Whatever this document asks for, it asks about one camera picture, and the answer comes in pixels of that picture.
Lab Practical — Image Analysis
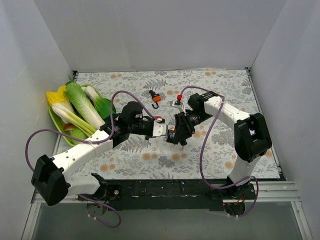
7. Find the black Kaijing padlock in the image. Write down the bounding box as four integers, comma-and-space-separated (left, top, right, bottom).
165, 131, 175, 144

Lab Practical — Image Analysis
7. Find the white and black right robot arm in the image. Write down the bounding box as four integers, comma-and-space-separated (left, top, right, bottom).
166, 91, 272, 199

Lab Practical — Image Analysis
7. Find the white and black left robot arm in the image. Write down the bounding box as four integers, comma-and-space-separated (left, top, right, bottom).
31, 101, 167, 206

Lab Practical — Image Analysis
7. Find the bok choy toy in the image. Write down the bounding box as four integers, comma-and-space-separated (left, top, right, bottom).
83, 86, 116, 119

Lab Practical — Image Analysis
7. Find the orange and black padlock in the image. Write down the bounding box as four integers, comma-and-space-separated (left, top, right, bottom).
149, 90, 162, 109

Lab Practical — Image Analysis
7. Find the floral patterned table mat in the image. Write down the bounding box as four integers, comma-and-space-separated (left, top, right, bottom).
56, 69, 281, 180

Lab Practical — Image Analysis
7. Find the napa cabbage toy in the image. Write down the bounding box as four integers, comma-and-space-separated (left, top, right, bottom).
65, 82, 105, 129

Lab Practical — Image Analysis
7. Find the green vegetable tray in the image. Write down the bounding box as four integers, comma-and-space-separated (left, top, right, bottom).
48, 81, 116, 140

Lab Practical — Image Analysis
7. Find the yellow-leaf cabbage toy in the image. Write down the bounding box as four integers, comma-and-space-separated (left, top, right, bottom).
46, 85, 96, 137

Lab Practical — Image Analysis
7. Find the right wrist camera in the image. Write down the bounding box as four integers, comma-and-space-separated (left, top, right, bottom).
171, 94, 186, 114

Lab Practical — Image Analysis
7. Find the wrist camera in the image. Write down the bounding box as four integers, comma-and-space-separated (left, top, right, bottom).
152, 117, 168, 137
171, 94, 186, 114

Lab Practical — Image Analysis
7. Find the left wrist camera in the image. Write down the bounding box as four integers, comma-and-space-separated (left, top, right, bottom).
152, 117, 168, 137

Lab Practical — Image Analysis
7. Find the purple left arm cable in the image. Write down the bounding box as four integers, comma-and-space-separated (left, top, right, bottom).
25, 90, 161, 229

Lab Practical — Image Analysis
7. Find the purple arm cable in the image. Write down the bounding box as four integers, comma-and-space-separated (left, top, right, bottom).
179, 86, 259, 218
25, 90, 161, 229

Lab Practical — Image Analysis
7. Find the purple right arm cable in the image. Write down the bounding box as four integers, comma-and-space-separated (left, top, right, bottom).
179, 86, 259, 218

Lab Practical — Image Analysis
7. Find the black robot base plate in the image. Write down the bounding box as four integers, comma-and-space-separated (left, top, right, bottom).
77, 178, 260, 212

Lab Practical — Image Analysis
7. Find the aluminium frame rail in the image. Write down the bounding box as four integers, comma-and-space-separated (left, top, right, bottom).
22, 179, 313, 240

